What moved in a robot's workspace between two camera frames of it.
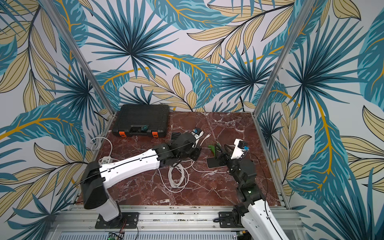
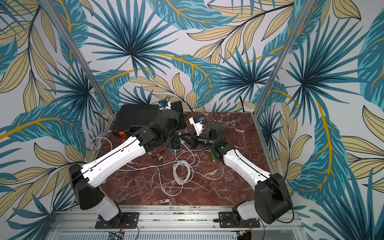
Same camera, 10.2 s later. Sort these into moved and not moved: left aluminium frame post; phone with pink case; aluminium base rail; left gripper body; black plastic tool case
Moved: left gripper body; phone with pink case
Not moved: left aluminium frame post; aluminium base rail; black plastic tool case
